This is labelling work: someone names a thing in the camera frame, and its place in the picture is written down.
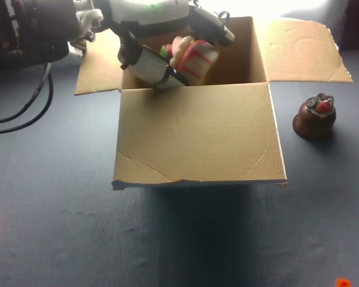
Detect chocolate toy cupcake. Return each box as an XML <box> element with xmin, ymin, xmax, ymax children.
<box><xmin>292</xmin><ymin>93</ymin><xmax>337</xmax><ymax>141</ymax></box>

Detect black cable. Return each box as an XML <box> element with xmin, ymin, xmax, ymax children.
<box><xmin>0</xmin><ymin>71</ymin><xmax>54</xmax><ymax>135</ymax></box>
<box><xmin>0</xmin><ymin>62</ymin><xmax>52</xmax><ymax>124</ymax></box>

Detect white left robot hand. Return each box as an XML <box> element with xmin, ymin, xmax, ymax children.
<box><xmin>107</xmin><ymin>0</ymin><xmax>236</xmax><ymax>90</ymax></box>

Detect red and white plush toy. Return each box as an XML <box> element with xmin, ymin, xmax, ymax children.
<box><xmin>160</xmin><ymin>35</ymin><xmax>221</xmax><ymax>87</ymax></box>

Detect cardboard box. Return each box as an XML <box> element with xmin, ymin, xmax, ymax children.
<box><xmin>74</xmin><ymin>16</ymin><xmax>354</xmax><ymax>192</ymax></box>

